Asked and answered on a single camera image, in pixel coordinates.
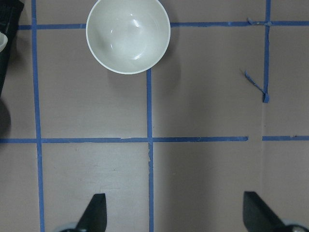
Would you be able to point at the small white dish in rack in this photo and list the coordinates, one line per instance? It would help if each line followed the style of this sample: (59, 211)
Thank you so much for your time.
(3, 41)

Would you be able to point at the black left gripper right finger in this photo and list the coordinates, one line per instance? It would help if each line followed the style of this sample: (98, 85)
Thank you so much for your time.
(258, 217)

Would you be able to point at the white ceramic bowl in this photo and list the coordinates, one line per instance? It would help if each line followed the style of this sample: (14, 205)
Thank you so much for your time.
(128, 36)

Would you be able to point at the black dish rack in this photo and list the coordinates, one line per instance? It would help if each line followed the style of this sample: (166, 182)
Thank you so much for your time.
(10, 12)

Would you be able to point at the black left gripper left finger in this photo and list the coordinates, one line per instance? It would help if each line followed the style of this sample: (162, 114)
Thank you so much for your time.
(94, 218)

